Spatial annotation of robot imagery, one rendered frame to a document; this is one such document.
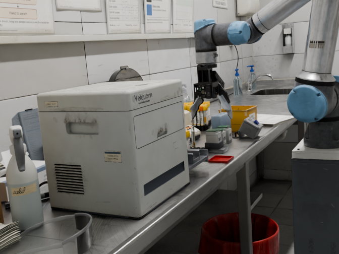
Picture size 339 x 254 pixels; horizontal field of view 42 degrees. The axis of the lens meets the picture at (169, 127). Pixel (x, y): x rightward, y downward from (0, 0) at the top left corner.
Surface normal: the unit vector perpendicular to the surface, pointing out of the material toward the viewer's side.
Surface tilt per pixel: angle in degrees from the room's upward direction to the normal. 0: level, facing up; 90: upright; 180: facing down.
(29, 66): 90
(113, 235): 0
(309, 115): 97
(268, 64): 90
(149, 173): 90
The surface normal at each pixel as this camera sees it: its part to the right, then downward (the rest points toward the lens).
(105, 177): -0.46, 0.19
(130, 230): -0.08, -0.98
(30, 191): 0.72, 0.07
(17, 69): 0.89, 0.01
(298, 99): -0.58, 0.32
